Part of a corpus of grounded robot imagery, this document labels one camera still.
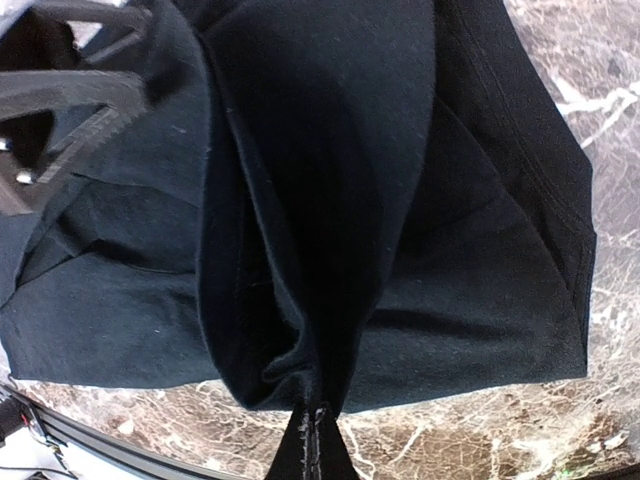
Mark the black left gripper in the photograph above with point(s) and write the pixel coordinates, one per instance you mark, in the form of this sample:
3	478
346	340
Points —
29	99

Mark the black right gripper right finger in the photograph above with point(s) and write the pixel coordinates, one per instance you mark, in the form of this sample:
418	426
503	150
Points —
329	457

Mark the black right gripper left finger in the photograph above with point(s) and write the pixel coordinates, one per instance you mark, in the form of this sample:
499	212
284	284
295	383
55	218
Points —
295	456

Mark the black t-shirt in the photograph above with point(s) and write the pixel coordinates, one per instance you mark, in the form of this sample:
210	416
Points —
358	203

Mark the black aluminium front rail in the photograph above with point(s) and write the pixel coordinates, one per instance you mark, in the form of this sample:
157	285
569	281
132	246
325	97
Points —
57	431

